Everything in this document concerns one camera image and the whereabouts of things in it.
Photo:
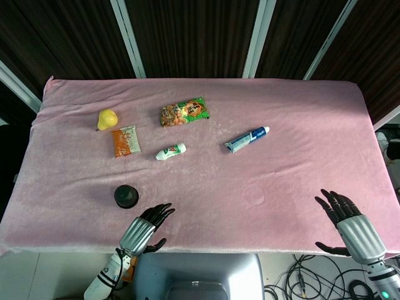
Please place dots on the yellow pear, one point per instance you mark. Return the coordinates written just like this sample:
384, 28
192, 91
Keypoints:
107, 119

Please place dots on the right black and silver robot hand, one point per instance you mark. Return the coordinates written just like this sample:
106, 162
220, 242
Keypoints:
359, 237

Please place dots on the grey-blue robot torso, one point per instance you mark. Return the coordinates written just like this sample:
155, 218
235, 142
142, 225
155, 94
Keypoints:
195, 278

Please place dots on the pink velvet table cloth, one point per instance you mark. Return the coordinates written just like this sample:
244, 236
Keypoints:
200, 162

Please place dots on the small white bottle green label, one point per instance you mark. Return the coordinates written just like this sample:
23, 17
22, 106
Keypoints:
171, 151

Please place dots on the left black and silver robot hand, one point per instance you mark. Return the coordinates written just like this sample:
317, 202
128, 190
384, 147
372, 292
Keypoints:
139, 232

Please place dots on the orange and silver snack packet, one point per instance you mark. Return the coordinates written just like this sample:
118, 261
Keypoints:
125, 141

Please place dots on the white shoe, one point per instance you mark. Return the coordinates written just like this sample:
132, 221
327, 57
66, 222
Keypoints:
382, 140

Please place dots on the black dome-shaped object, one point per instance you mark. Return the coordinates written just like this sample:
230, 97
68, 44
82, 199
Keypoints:
126, 195

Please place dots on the blue and white toothpaste tube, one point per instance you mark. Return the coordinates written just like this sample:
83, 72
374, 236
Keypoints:
247, 139

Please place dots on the green and orange snack bag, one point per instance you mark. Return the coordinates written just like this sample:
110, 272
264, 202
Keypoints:
184, 112

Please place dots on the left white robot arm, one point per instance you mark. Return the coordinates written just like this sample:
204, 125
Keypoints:
106, 276

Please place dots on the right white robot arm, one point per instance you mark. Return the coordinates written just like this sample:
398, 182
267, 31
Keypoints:
382, 279

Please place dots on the white partition post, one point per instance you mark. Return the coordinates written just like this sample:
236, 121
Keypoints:
259, 37
331, 37
18, 84
128, 37
387, 118

